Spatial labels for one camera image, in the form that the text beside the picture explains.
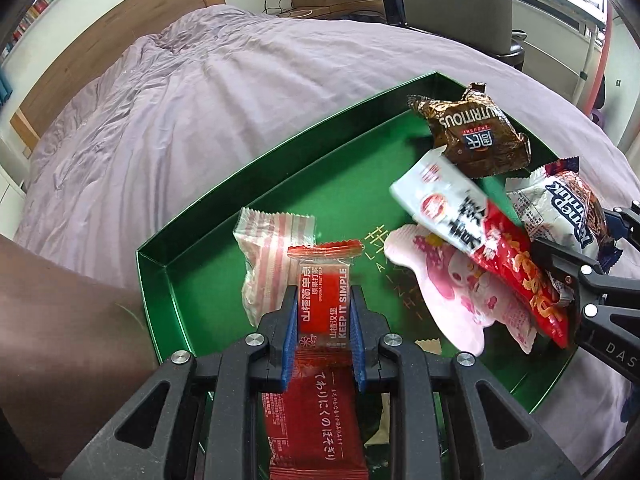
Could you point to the white and brown snack packet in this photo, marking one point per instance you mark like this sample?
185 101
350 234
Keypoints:
555 205

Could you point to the pink curved tube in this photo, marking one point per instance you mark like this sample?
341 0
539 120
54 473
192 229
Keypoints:
602 50

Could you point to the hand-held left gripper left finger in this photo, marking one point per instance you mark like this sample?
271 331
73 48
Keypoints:
289 350

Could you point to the row of books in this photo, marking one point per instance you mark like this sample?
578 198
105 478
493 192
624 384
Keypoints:
45 0

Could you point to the white wardrobe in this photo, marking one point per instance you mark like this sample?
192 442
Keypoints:
12 185

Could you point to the white desk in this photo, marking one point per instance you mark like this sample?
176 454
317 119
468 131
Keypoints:
560 10

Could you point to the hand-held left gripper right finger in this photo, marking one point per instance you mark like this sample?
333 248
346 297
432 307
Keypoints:
358 350

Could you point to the wooden headboard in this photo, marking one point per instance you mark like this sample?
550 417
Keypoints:
125 45

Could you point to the green shallow box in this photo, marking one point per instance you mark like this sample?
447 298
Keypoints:
210 270

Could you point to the small red snack packet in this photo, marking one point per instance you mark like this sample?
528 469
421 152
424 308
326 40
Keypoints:
322 295

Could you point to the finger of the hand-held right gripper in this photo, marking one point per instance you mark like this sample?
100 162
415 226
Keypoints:
622 222
560 260

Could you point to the pink cartoon-shaped snack packet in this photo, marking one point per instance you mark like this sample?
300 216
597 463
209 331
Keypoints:
465 300

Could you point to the long red and white packet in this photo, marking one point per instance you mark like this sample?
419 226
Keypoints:
450 205

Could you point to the grey office chair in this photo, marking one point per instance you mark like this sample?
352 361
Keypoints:
455 5

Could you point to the teal curtain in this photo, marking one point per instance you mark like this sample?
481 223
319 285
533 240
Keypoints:
4 87

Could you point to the dark hanging bag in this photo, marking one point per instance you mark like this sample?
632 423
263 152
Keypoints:
393 5

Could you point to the dark red snack packet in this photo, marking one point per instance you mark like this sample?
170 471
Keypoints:
310 420

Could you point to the purple blanket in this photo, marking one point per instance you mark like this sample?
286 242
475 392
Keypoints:
225 110

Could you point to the pink striped snack packet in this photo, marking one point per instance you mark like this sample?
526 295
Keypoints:
265 260

